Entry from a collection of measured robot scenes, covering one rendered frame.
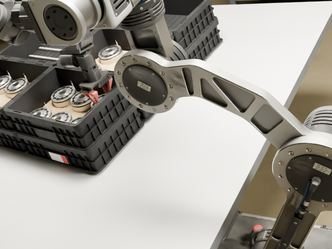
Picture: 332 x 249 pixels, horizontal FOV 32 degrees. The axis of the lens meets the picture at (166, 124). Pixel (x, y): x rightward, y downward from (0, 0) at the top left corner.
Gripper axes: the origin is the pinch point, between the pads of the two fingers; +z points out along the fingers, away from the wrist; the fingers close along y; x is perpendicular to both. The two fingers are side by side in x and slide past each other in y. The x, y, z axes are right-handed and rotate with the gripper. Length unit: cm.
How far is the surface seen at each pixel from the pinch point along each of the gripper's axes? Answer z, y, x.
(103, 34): -3.5, -35.8, -30.5
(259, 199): 87, -44, 22
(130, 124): 11.2, -1.2, 7.9
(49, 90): 0.5, 0.7, -29.8
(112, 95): -4.6, 1.9, 8.8
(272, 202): 87, -45, 29
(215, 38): 13, -64, 6
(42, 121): -4.7, 21.9, -7.8
